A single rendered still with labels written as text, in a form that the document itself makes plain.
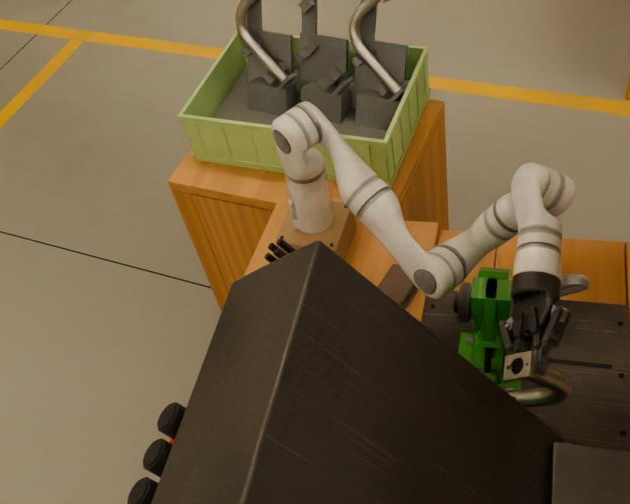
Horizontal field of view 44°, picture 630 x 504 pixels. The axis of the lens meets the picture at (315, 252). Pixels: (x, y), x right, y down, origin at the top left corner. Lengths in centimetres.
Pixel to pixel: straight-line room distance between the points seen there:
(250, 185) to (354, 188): 69
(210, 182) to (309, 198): 58
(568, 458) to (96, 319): 227
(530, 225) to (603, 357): 45
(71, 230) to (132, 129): 66
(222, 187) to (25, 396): 122
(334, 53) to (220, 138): 40
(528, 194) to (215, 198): 116
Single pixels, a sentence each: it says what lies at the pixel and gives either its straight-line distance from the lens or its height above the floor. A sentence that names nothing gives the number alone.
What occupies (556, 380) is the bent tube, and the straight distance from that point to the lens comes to 126.
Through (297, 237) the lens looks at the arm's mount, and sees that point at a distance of 183.
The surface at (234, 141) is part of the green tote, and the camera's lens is 221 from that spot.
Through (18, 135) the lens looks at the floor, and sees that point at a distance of 417.
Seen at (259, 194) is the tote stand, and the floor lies 79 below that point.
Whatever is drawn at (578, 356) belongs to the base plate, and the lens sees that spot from 166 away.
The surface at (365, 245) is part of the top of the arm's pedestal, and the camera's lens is 191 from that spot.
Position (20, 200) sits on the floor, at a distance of 378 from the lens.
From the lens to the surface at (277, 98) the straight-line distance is 231.
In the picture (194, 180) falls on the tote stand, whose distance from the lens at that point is 228.
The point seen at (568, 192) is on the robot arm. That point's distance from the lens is 135.
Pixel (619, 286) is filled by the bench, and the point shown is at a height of 88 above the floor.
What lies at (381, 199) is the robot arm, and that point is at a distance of 156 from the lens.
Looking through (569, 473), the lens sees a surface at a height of 124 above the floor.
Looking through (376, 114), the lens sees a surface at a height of 89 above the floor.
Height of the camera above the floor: 228
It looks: 48 degrees down
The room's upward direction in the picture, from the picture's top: 13 degrees counter-clockwise
